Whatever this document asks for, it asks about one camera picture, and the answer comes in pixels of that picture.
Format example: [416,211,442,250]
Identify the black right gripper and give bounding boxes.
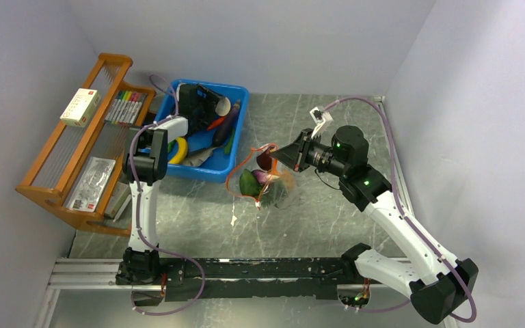
[271,128,348,178]

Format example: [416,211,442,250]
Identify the dark red toy fruit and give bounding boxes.
[256,148,273,172]

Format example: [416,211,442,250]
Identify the clear zip top bag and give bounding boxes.
[225,143,297,210]

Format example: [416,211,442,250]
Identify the green toy lime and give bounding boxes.
[239,169,261,197]

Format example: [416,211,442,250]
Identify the orange toy pineapple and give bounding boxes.
[259,175,295,208]

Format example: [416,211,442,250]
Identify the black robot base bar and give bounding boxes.
[116,243,386,303]

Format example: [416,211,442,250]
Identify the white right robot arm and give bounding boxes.
[270,125,479,325]

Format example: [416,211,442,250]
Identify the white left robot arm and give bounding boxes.
[116,85,189,286]

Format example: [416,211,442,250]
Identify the blue plastic bin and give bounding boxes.
[139,79,250,185]

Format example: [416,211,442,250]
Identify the orange toy carrot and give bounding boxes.
[206,117,226,131]

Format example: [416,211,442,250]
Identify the yellow toy banana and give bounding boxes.
[167,137,189,165]

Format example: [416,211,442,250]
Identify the silver toy fish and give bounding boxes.
[181,147,218,167]

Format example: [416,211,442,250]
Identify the green toy pepper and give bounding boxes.
[223,129,235,156]

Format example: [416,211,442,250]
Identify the coloured marker set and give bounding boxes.
[105,90,147,125]

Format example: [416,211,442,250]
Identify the white cardboard box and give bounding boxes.
[59,88,100,127]

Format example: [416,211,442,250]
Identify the wooden shelf rack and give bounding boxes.
[16,53,156,237]

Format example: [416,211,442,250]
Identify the clear packaged item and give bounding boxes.
[65,156,116,213]

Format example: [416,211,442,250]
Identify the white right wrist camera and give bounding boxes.
[310,106,333,139]

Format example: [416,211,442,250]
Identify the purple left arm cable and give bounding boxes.
[122,74,206,317]

